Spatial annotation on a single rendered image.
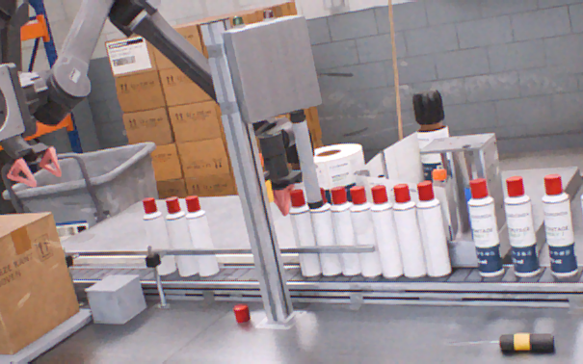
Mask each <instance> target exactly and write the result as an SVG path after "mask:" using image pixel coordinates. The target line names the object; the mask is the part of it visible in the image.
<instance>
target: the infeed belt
mask: <svg viewBox="0 0 583 364"><path fill-rule="evenodd" d="M503 267H504V273H503V274H502V275H500V276H498V277H494V278H483V277H481V276H480V275H479V268H478V267H451V269H452V273H451V274H448V275H447V276H444V277H439V278H432V277H429V276H428V275H425V276H423V277H420V278H415V279H410V278H406V277H405V276H404V275H403V276H401V277H398V278H392V279H388V278H384V277H383V276H382V275H381V276H378V277H374V278H365V277H362V275H361V274H360V275H357V276H352V277H347V276H344V275H343V274H341V275H338V276H333V277H325V276H323V275H322V274H321V275H318V276H315V277H304V276H303V271H302V267H292V268H291V267H286V268H284V273H285V277H286V282H435V283H583V266H577V269H578V274H577V275H576V276H573V277H569V278H556V277H553V276H552V275H551V269H550V266H540V270H541V273H540V274H539V275H537V276H535V277H531V278H519V277H516V276H515V270H514V266H511V267H510V266H503ZM176 269H177V271H176V273H173V274H171V275H168V276H160V278H161V281H258V277H257V273H256V269H255V268H219V271H220V272H219V273H218V274H216V275H214V276H211V277H200V276H199V274H197V275H195V276H192V277H186V278H183V277H181V276H180V273H179V269H178V268H176ZM70 270H71V274H72V277H73V280H102V279H103V278H105V277H107V276H108V275H138V276H139V280H140V281H156V279H155V275H154V271H153V268H85V269H84V268H75V269H74V268H71V269H70Z"/></svg>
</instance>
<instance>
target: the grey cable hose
mask: <svg viewBox="0 0 583 364"><path fill-rule="evenodd" d="M289 116H290V117H289V119H290V121H291V125H292V129H293V130H292V131H293V134H294V138H295V139H294V140H295V145H296V150H298V152H299V153H298V154H299V159H300V163H301V168H302V174H303V179H304V182H305V190H306V196H307V206H308V207H309V209H318V208H321V207H323V206H324V204H323V203H324V200H323V198H322V197H321V191H320V187H319V181H318V178H317V177H318V176H317V171H316V166H315V162H314V159H313V158H314V157H313V152H312V150H311V149H312V148H311V142H310V136H309V134H308V133H309V132H308V127H307V123H306V115H305V110H300V111H295V112H292V113H289Z"/></svg>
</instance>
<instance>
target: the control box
mask: <svg viewBox="0 0 583 364"><path fill-rule="evenodd" d="M224 37H225V46H226V51H227V55H228V58H229V62H230V68H231V72H232V77H233V81H234V86H235V89H236V94H237V98H238V104H239V109H240V113H241V116H242V120H243V122H248V123H255V122H258V121H261V120H264V119H268V118H271V117H277V116H281V115H285V114H288V113H292V112H295V111H300V110H302V109H306V108H309V107H313V106H317V105H320V104H322V98H321V93H320V89H319V84H318V79H317V74H316V68H315V63H314V58H313V53H312V48H311V43H310V38H309V33H308V29H307V24H306V19H305V15H304V14H299V15H289V16H283V17H279V18H276V19H274V20H269V21H262V22H258V23H253V24H250V25H246V26H244V27H240V28H235V29H231V30H228V31H224Z"/></svg>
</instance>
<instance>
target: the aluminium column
mask: <svg viewBox="0 0 583 364"><path fill-rule="evenodd" d="M200 29H201V32H202V37H203V41H204V45H210V44H215V43H224V42H225V37H224V31H228V30H231V29H232V28H231V23H230V19H229V17H227V18H222V19H215V20H211V21H207V22H203V23H200ZM208 63H209V68H210V72H211V76H212V81H213V85H214V90H215V93H216V97H217V102H218V103H219V102H220V103H221V102H229V101H231V102H232V101H237V100H238V98H237V94H236V89H235V86H234V81H233V77H232V72H231V68H230V62H229V58H228V55H227V54H226V55H221V56H217V57H211V58H208ZM221 119H222V124H223V127H224V132H225V139H226V144H227V149H228V154H229V158H231V162H232V166H233V170H234V175H235V179H236V183H237V188H238V192H239V196H240V200H241V204H242V209H243V213H244V219H245V223H246V227H247V231H248V235H249V240H250V244H251V249H252V256H253V261H254V264H255V269H256V273H257V277H258V282H259V286H260V291H261V296H262V299H263V304H264V308H265V313H266V317H267V321H268V324H285V323H286V322H287V321H288V320H290V319H291V318H292V317H293V316H294V314H293V309H292V305H291V300H290V297H289V291H288V287H287V282H286V277H285V273H284V268H283V265H282V260H281V255H280V251H279V246H278V238H277V234H276V230H275V225H274V221H273V215H272V211H271V206H270V202H269V197H268V193H267V189H266V184H265V180H264V175H263V170H262V167H261V162H260V158H259V153H258V149H257V143H256V138H255V134H254V130H253V126H252V123H248V122H243V120H242V116H241V113H240V112H239V113H234V114H227V115H221Z"/></svg>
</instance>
